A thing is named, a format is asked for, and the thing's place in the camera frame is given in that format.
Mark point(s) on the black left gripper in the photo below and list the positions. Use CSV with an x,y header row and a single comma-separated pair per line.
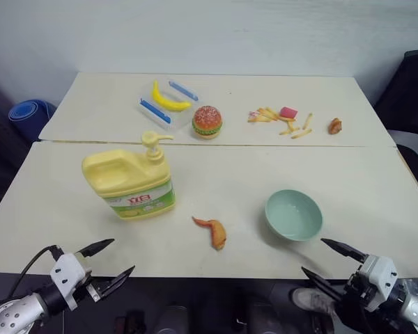
x,y
90,293

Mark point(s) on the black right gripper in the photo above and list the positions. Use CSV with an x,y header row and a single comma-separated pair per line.
x,y
352,295

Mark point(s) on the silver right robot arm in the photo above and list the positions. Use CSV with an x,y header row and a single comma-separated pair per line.
x,y
416,309

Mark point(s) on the light green bowl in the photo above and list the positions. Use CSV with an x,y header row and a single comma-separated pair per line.
x,y
294,217

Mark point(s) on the yellow detergent pump bottle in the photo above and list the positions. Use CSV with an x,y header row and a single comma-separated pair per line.
x,y
132,181

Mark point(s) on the grey white shoe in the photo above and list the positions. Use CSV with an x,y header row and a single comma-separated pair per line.
x,y
311,300

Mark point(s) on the toy fried chicken wing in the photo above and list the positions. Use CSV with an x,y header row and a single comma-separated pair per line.
x,y
214,231

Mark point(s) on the toy french fry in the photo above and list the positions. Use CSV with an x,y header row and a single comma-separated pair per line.
x,y
264,113
272,113
258,119
301,133
290,125
287,119
288,131
308,120

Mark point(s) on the toy fried chicken nugget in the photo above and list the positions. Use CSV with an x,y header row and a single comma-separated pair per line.
x,y
335,126

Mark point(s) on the clear container with blue clips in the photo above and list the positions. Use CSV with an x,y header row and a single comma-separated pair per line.
x,y
156,113

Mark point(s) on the red fries carton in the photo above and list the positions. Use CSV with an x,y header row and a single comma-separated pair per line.
x,y
288,112

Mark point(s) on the blue rolled foam mat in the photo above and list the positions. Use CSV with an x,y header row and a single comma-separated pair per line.
x,y
28,113

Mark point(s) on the yellow toy banana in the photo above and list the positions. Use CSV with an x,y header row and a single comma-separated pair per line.
x,y
163,100

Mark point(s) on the toy hamburger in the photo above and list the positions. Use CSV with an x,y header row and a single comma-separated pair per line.
x,y
207,121

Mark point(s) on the pink white small wrapper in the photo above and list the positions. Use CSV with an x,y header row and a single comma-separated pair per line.
x,y
252,113

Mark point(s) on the black office chair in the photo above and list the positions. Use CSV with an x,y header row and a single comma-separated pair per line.
x,y
409,90

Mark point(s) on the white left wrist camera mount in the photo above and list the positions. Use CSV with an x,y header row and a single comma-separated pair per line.
x,y
65,275

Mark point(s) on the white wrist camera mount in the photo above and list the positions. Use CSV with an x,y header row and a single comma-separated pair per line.
x,y
65,275
378,278

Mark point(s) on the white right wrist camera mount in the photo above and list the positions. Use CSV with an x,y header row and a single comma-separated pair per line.
x,y
378,278

